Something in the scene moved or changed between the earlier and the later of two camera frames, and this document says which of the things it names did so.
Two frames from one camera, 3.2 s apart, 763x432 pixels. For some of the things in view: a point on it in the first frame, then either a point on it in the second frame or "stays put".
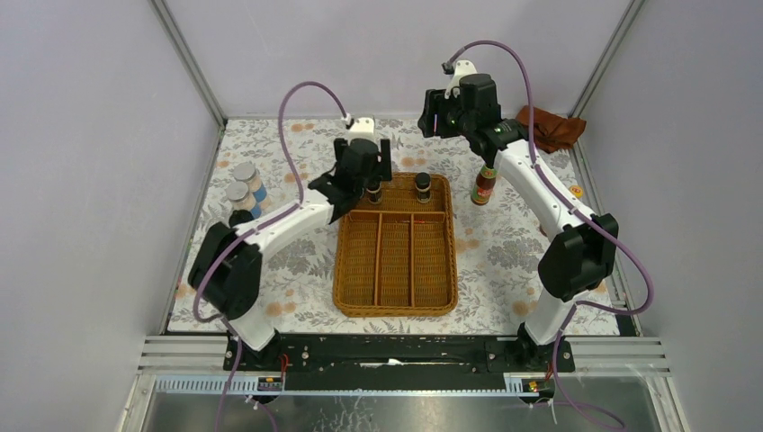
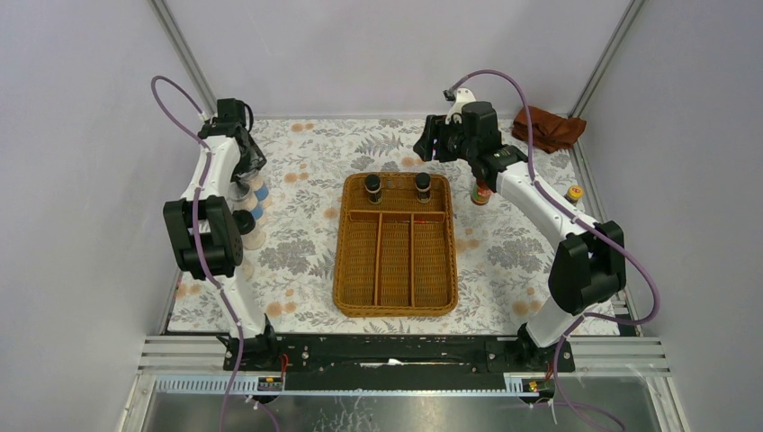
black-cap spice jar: x=423 y=185 stays put
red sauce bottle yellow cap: x=484 y=185 stays put
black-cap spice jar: x=372 y=188 stays put
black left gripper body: x=375 y=172 → x=249 y=158
